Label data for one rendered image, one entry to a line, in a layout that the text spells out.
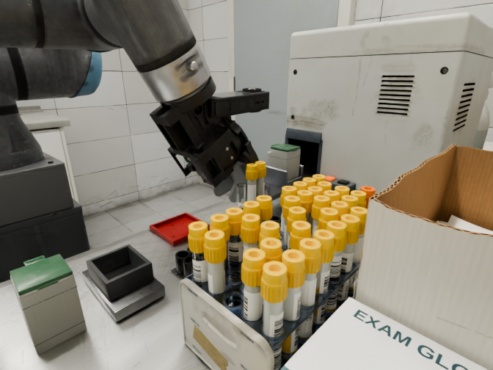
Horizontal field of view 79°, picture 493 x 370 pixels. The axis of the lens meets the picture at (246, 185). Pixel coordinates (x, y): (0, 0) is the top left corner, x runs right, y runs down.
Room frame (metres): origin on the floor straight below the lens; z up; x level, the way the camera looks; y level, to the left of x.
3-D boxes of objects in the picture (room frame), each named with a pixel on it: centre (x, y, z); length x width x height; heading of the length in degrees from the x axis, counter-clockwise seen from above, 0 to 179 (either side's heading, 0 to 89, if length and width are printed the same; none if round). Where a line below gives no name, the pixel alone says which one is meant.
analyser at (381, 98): (0.59, -0.26, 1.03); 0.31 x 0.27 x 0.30; 135
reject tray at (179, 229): (0.41, 0.10, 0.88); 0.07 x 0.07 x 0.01; 45
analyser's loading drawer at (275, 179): (0.54, -0.08, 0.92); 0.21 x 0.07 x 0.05; 135
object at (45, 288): (0.22, 0.18, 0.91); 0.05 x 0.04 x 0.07; 45
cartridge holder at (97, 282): (0.27, 0.14, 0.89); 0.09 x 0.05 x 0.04; 46
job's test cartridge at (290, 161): (0.52, -0.07, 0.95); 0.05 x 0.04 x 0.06; 45
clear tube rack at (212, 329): (0.24, -0.05, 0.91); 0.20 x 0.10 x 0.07; 135
